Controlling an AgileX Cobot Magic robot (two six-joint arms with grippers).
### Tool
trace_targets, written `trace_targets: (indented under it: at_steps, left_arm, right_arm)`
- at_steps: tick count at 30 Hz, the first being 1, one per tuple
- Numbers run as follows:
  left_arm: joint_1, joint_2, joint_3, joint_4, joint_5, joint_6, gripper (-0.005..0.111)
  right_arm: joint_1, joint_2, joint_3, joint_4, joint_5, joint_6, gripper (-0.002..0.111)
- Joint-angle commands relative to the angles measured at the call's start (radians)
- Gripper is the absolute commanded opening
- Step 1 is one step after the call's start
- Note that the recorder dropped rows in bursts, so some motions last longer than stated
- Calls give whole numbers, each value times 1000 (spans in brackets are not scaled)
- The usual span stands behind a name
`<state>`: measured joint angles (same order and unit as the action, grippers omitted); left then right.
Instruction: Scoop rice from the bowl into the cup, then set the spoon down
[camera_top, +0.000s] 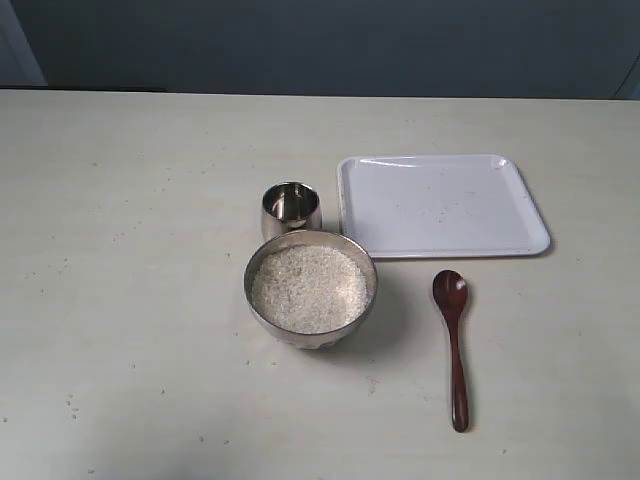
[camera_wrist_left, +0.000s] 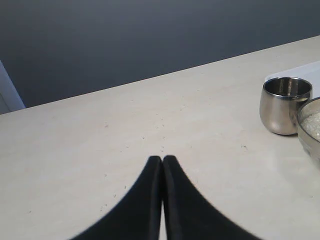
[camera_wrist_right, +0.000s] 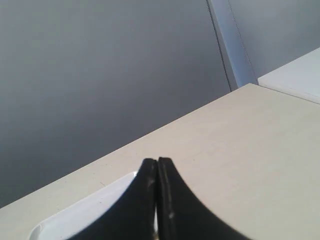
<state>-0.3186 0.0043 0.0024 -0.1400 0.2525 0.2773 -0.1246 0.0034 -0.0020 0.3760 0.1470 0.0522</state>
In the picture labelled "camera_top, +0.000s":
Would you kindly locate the dark red wooden spoon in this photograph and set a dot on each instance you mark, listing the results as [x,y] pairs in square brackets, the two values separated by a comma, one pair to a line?
[450,293]

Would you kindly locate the small steel cup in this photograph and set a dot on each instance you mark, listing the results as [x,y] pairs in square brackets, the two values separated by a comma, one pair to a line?
[289,206]

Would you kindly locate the large steel rice bowl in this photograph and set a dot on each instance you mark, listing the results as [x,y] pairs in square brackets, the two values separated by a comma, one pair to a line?
[315,238]

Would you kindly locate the white rectangular plastic tray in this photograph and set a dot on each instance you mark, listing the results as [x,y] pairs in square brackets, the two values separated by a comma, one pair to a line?
[438,206]

